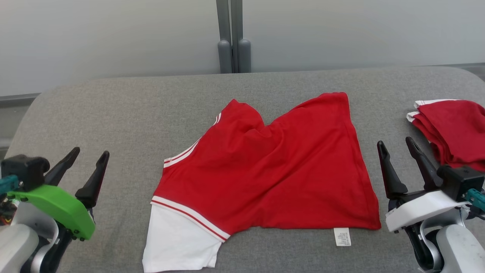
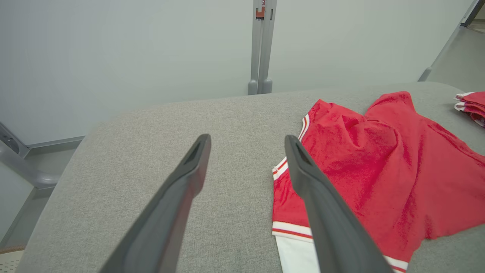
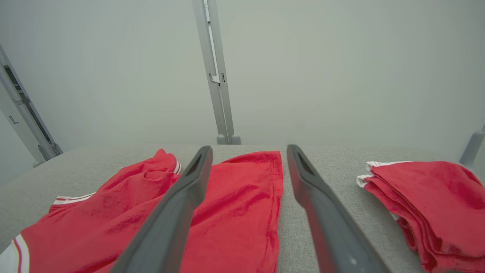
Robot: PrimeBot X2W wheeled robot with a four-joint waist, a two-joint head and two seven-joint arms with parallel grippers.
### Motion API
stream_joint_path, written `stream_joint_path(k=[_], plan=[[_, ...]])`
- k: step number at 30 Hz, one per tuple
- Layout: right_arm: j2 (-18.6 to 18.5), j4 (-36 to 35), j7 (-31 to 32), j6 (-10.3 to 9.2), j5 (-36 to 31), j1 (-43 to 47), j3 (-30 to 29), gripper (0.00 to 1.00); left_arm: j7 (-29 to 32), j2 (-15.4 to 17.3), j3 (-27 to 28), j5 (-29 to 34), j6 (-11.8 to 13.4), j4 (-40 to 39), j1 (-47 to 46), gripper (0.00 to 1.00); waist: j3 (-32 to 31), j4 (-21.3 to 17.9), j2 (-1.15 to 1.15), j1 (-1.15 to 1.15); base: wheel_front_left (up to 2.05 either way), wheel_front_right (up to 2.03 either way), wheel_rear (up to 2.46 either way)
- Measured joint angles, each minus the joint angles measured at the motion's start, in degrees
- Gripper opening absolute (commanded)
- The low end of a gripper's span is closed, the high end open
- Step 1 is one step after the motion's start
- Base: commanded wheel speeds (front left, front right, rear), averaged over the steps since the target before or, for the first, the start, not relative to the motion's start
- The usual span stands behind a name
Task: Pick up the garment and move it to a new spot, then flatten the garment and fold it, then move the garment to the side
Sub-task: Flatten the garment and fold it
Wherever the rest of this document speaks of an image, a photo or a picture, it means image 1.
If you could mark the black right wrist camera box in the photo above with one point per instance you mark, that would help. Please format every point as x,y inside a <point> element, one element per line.
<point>458,182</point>

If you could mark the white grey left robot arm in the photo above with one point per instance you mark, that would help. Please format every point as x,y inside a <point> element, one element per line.
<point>15,246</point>

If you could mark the red shirt with white sleeves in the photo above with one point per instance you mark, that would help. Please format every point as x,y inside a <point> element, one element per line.
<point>273,170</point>

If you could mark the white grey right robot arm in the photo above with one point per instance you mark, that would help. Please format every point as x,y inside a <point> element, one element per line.
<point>458,246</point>

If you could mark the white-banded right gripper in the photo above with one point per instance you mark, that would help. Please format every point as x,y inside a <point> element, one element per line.
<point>420,210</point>

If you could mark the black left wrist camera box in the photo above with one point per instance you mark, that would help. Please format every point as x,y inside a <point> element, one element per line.
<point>26,170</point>

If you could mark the grey partition post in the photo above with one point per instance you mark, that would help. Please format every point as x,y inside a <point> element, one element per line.
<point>224,57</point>
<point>244,57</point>

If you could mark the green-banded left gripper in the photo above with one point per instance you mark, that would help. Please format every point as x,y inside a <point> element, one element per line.
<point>60,206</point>

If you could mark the red and white garment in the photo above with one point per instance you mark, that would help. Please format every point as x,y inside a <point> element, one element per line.
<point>458,129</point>

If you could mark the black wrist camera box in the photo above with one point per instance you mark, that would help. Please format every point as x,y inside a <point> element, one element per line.
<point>26,170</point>
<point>458,182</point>

